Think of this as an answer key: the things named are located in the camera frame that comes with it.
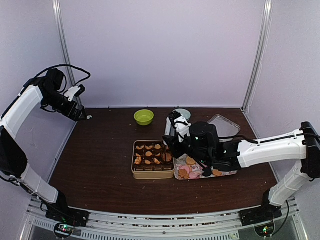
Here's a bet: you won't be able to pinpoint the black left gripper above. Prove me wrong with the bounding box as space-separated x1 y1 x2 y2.
42 90 87 121

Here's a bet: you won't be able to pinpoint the metal serving tongs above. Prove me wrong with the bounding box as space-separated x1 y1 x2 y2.
162 145 173 163

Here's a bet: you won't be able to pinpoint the gold cookie tin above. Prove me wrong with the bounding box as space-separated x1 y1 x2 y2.
131 140 175 180

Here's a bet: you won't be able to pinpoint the brown flower cookie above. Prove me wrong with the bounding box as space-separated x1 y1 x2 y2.
136 145 145 151

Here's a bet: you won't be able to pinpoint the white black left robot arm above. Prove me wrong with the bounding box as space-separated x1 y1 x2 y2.
0 64 91 222

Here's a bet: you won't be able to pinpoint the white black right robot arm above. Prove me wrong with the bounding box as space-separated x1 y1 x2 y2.
163 119 320 226

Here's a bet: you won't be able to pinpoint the floral cookie tray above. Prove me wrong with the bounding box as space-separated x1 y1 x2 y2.
173 154 238 180

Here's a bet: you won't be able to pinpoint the pink round cookie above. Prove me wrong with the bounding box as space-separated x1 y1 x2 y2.
180 165 192 174

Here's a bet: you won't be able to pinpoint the light blue striped bowl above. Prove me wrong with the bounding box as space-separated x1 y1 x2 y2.
174 108 192 121

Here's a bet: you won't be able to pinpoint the black sandwich cookie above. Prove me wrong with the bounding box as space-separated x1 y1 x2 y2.
202 168 212 178

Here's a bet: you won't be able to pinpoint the green bowl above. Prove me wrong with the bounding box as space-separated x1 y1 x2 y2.
134 109 155 126

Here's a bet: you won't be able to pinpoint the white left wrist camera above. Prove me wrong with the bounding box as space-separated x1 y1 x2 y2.
63 84 86 102

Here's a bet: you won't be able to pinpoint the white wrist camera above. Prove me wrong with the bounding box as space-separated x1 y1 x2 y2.
63 84 86 102
164 110 191 143

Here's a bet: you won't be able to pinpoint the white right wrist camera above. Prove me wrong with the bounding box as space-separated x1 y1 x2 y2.
164 110 191 143

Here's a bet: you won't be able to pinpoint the aluminium front rail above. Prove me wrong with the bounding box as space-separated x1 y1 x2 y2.
19 196 310 240

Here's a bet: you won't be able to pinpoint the aluminium corner post left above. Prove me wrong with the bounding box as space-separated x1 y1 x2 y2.
51 0 83 108

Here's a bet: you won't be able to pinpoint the aluminium corner post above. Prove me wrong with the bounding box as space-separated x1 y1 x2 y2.
242 0 273 114
51 0 83 108

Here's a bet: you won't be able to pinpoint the aluminium corner post right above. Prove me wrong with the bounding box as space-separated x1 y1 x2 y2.
242 0 273 114

